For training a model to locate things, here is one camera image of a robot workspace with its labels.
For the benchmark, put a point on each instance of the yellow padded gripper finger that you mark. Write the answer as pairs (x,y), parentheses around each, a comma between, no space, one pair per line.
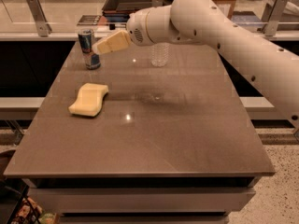
(115,41)

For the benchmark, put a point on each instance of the blue silver redbull can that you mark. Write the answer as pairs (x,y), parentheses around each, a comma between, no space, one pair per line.
(86,40)

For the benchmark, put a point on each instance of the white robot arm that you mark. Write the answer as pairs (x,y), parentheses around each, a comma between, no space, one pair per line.
(272,70)

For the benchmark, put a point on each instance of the dark tray with orange rim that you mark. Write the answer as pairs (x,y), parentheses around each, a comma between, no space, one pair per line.
(130,0)

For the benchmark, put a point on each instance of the clear plastic water bottle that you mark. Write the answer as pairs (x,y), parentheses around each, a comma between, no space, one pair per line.
(159,54)

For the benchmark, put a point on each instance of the yellow sponge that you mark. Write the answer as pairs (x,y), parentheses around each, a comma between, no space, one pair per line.
(89,100)

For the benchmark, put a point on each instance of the glass railing panel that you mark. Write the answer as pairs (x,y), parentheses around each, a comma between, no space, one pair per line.
(62,15)

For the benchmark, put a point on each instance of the grey table drawer cabinet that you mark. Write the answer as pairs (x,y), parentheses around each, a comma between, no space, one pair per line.
(142,205)

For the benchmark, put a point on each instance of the left metal railing bracket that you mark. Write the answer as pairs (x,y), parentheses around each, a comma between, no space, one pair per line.
(42,26)

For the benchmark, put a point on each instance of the metal railing bracket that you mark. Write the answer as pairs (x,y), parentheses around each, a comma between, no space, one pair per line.
(272,23)
(42,26)

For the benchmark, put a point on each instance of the right metal railing bracket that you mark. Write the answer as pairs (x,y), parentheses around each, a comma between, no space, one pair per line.
(272,23)

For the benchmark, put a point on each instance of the black wire rack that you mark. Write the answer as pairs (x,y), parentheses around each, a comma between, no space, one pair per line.
(12,192)

